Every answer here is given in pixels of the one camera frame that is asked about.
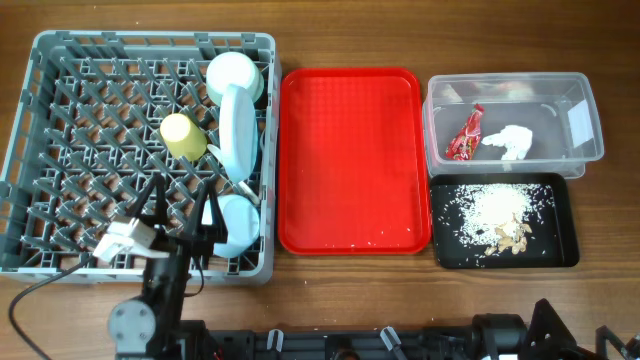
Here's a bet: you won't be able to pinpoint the red plastic tray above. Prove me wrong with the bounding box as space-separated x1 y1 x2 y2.
277 67 431 256

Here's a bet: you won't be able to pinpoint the black waste tray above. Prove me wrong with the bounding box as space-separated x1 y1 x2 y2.
430 173 580 269

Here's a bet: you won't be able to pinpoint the white napkin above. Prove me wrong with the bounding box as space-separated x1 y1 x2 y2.
481 125 533 161

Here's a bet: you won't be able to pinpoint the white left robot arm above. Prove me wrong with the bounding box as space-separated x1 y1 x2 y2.
107 175 227 359

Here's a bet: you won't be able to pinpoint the rice and food scraps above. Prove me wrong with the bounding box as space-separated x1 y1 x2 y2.
436 183 554 257

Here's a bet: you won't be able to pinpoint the light blue plate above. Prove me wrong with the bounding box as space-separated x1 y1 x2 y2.
219 85 258 183

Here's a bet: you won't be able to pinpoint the light blue small bowl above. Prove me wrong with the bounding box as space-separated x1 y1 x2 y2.
213 194 260 258

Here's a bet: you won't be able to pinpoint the yellow plastic cup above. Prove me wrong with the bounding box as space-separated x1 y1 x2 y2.
160 113 208 162

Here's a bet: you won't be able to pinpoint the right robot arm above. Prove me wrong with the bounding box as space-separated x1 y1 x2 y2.
211 173 639 359

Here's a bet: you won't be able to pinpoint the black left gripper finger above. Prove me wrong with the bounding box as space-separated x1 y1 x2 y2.
127 174 168 225
182 180 228 238

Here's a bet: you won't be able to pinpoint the white plastic spoon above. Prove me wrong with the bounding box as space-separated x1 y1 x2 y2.
207 124 260 206

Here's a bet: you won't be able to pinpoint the grey dishwasher rack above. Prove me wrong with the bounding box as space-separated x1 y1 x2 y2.
1 31 282 286

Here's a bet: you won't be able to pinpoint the mint green bowl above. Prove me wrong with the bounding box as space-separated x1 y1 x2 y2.
205 52 265 105

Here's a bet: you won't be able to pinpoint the black mounting rail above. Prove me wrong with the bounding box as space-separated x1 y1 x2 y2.
115 319 481 360

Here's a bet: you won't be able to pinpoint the red snack wrapper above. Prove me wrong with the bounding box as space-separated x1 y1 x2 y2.
445 104 485 161

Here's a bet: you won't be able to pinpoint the clear plastic bin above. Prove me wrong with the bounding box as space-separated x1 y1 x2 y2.
423 72 605 179

